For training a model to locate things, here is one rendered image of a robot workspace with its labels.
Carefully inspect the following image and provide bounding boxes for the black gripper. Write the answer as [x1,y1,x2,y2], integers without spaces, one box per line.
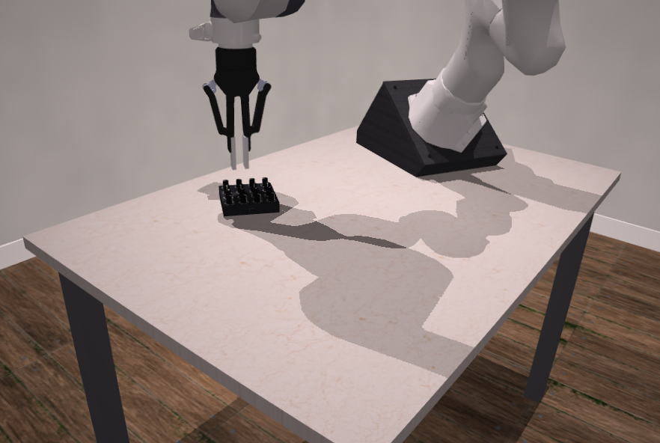
[203,47,271,170]

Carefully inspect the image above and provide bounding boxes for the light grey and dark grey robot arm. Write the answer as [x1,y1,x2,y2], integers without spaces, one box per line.
[189,0,566,153]

